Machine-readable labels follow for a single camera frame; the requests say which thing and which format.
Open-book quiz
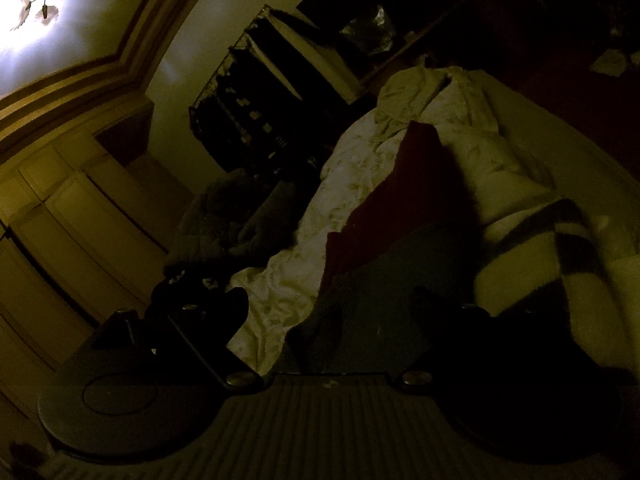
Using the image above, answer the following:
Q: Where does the black television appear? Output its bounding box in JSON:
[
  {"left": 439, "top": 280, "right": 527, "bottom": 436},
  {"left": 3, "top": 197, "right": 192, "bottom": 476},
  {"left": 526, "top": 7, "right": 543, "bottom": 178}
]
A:
[{"left": 297, "top": 0, "right": 501, "bottom": 61}]

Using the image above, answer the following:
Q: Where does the cream wardrobe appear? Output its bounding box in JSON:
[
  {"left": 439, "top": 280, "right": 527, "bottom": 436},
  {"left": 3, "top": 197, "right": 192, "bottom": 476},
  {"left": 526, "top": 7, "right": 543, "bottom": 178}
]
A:
[{"left": 0, "top": 100, "right": 201, "bottom": 401}]

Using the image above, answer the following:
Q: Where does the rack of dark hanging clothes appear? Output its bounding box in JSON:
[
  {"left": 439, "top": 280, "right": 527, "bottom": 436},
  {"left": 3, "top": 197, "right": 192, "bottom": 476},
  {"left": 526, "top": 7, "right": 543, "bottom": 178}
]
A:
[{"left": 189, "top": 5, "right": 373, "bottom": 176}]

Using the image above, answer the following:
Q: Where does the dark green fleece garment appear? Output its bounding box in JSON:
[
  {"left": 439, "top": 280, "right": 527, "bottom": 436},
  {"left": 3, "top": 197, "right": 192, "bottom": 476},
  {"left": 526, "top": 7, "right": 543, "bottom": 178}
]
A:
[{"left": 285, "top": 222, "right": 481, "bottom": 376}]

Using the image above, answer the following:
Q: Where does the grey fuzzy garment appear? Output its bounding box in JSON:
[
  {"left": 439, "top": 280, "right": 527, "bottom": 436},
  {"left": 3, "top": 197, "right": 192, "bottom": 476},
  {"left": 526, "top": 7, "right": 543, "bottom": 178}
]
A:
[{"left": 175, "top": 167, "right": 311, "bottom": 267}]

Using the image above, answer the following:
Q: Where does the dark red folded garment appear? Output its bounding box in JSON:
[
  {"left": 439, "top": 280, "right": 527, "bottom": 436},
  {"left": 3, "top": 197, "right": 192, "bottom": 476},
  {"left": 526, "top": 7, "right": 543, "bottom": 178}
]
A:
[{"left": 322, "top": 120, "right": 483, "bottom": 301}]

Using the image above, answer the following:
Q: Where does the black garment with white print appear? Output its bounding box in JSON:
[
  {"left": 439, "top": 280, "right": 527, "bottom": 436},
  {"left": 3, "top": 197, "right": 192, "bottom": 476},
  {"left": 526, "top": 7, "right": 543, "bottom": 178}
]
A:
[{"left": 149, "top": 260, "right": 226, "bottom": 306}]

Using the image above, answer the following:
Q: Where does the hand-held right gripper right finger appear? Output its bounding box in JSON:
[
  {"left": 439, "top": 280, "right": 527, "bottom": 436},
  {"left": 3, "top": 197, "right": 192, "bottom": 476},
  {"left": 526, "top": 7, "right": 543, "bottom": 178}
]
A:
[{"left": 396, "top": 287, "right": 567, "bottom": 388}]

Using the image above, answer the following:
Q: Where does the striped blanket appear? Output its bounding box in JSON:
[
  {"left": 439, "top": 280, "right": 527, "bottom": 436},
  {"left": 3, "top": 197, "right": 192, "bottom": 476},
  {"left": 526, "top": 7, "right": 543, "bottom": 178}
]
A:
[{"left": 475, "top": 197, "right": 640, "bottom": 376}]

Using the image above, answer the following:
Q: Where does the white patterned duvet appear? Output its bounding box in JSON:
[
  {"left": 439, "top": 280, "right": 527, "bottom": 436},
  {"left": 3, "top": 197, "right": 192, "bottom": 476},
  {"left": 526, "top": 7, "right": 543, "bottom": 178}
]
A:
[{"left": 227, "top": 65, "right": 640, "bottom": 376}]

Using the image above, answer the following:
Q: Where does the white crumpled cloth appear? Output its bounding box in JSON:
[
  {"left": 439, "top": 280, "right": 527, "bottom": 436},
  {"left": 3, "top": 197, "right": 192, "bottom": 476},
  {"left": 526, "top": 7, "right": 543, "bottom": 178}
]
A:
[{"left": 375, "top": 65, "right": 501, "bottom": 133}]

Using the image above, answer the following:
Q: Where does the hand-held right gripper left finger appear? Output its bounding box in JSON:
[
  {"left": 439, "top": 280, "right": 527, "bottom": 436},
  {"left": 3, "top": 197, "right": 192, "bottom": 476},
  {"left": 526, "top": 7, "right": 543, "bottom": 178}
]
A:
[{"left": 95, "top": 286, "right": 266, "bottom": 392}]

